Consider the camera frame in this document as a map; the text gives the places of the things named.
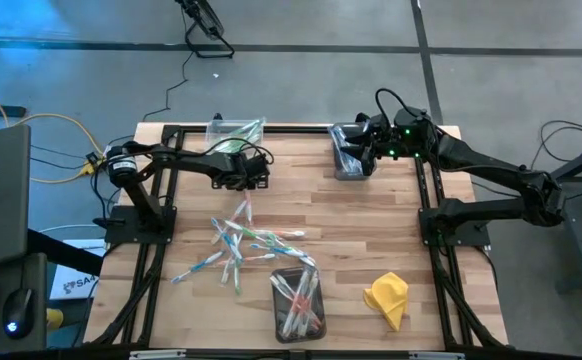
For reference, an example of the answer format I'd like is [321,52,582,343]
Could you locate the small yellow object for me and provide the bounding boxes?
[45,307,66,330]

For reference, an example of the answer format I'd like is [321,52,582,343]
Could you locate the silver metal bracket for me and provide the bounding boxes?
[409,351,466,360]
[129,349,187,360]

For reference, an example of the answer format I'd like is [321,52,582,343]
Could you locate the black fan cable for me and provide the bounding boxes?
[106,49,196,147]

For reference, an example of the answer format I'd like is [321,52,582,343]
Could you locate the yellow cable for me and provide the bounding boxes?
[0,81,105,185]

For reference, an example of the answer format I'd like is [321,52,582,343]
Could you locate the black floor fan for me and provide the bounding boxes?
[174,0,236,60]

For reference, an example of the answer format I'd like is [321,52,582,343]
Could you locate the yellow cloth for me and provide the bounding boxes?
[363,271,410,333]

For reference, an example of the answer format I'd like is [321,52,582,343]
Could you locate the white cardboard box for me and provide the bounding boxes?
[49,238,103,301]

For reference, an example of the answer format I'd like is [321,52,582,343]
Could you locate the grey translucent plastic bin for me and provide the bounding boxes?
[328,122,378,181]

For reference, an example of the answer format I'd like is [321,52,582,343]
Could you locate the black computer mouse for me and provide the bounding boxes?
[2,287,35,341]

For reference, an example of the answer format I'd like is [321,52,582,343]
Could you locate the black plastic tray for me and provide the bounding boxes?
[269,264,328,345]

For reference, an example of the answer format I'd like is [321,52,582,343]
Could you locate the clear plastic bin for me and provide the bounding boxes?
[204,118,267,166]

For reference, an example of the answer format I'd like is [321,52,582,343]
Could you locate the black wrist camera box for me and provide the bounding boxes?
[368,113,392,134]
[243,157,271,181]

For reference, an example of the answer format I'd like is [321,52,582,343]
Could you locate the dark-legged side table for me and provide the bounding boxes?
[553,137,582,295]

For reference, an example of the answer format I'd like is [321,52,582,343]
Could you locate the blue toothbrush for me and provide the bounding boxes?
[170,251,226,285]
[209,216,245,262]
[340,144,363,175]
[333,144,360,175]
[329,125,355,174]
[249,240,302,264]
[328,124,347,161]

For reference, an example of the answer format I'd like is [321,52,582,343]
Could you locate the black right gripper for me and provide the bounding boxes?
[339,122,397,177]

